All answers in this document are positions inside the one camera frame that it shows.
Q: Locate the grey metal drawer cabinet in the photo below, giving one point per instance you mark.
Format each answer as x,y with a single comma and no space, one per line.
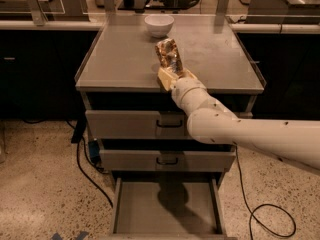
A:
120,73

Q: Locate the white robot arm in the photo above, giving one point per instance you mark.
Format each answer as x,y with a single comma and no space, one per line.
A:
210,122

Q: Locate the left metal post bracket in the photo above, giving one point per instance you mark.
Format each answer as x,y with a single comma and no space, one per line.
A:
38,17

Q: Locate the blue power adapter box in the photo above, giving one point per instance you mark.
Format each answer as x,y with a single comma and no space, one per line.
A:
93,150

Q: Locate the middle grey drawer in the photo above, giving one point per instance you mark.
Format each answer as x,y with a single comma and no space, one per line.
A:
151,160

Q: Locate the white ceramic bowl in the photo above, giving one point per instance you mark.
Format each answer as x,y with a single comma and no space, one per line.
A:
159,25

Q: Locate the top grey drawer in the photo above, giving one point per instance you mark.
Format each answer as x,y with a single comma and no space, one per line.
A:
132,124

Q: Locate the right metal post bracket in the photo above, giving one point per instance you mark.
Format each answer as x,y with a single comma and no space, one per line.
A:
222,6

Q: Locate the white horizontal rail pipe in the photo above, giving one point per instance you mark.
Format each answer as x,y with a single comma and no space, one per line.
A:
94,26

